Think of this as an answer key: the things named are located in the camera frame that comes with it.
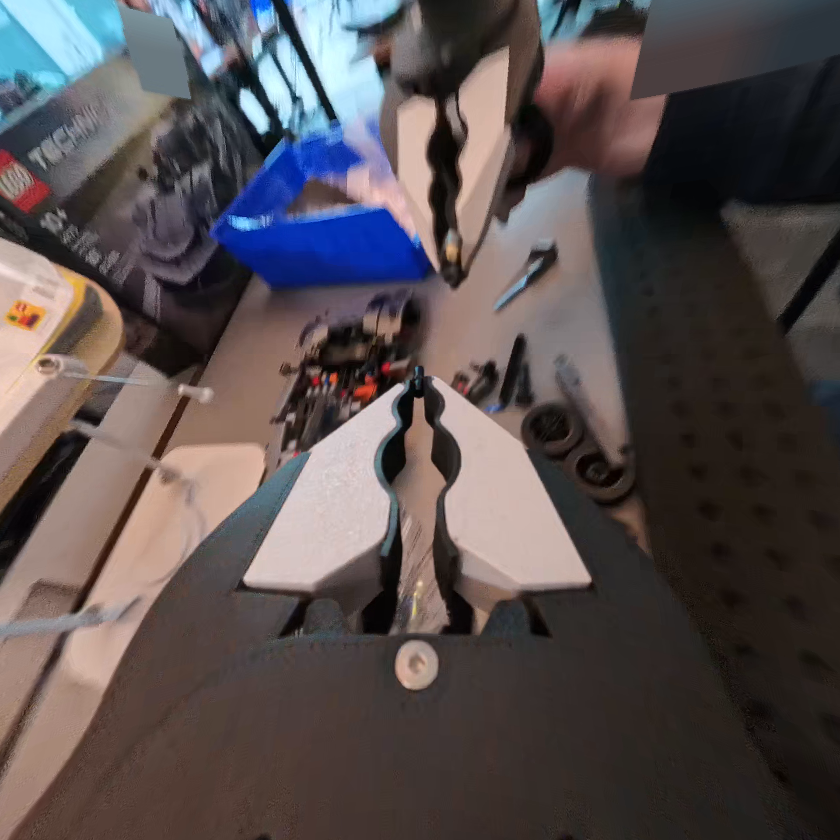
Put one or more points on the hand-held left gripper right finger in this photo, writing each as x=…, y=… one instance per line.
x=512, y=518

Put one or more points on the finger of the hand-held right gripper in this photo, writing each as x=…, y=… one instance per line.
x=489, y=144
x=415, y=164

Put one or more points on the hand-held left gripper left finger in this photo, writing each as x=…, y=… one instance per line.
x=321, y=525

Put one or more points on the small tan lego bush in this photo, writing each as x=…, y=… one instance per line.
x=451, y=248

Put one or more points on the plastic bag of lego parts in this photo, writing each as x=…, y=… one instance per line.
x=417, y=577

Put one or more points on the lego car chassis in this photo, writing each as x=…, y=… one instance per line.
x=341, y=374

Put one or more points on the lego instruction booklet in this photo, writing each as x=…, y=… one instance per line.
x=26, y=308

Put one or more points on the person's right forearm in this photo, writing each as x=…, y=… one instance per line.
x=741, y=144

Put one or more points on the plain grey lego panel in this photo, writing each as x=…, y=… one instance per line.
x=572, y=384

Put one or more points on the long black lego beam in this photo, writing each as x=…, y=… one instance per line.
x=515, y=371

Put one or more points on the dark lego set box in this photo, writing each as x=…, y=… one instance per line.
x=118, y=197

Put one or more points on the person's right hand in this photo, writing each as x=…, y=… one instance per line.
x=604, y=111

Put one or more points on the brown cardboard piece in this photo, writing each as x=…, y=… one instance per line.
x=321, y=197

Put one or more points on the blue plastic bin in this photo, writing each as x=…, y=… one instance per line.
x=315, y=249

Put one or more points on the white book stand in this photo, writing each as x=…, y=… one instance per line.
x=197, y=472

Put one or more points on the black metal pole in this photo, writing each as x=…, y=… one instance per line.
x=305, y=59

